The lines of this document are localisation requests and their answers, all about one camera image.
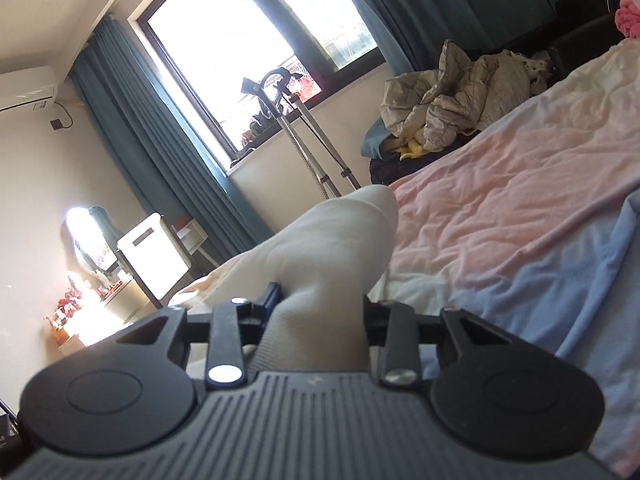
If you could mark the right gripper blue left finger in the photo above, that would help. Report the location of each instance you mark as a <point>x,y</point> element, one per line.
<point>226,330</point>

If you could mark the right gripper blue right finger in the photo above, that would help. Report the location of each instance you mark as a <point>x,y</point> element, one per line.
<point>398,331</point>

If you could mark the cream white hooded sweatshirt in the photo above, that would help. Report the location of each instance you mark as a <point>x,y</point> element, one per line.
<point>326,261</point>

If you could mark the white air purifier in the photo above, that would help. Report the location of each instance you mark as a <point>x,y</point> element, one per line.
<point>156,258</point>

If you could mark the teal curtain left of window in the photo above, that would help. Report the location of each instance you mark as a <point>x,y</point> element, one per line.
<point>158,152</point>

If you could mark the teal curtain of window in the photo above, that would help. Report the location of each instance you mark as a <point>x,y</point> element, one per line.
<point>410,33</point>
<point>158,152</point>

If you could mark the yellow plush toy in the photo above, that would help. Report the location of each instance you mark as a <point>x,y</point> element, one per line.
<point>403,148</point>

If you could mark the grey crumpled quilt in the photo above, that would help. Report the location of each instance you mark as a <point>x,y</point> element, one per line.
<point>461,96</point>

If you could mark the dark framed window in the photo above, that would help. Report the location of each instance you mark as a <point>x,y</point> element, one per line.
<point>210,46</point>

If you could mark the teal curtain right of window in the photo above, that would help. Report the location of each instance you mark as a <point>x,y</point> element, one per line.
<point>410,33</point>

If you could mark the black armchair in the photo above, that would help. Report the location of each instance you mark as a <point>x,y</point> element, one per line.
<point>580,31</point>

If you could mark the pink fluffy garment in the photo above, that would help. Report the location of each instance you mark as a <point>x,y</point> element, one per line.
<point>627,19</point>

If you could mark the black wall socket with cable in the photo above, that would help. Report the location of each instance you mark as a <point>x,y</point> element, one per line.
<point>64,123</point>

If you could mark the white wall air conditioner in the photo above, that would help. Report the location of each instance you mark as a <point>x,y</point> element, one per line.
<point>29,90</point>

